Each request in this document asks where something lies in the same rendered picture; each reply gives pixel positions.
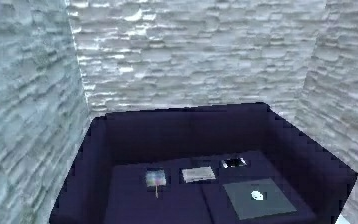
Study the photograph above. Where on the dark purple sofa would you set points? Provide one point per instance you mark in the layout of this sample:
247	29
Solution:
147	140

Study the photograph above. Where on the multicoloured book with stick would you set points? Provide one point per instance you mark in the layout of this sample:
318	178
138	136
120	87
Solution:
155	178

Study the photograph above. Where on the black phone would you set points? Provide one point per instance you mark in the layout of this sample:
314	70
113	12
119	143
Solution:
234	162

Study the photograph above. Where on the grey closed laptop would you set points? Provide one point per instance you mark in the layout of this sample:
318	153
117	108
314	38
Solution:
260	199

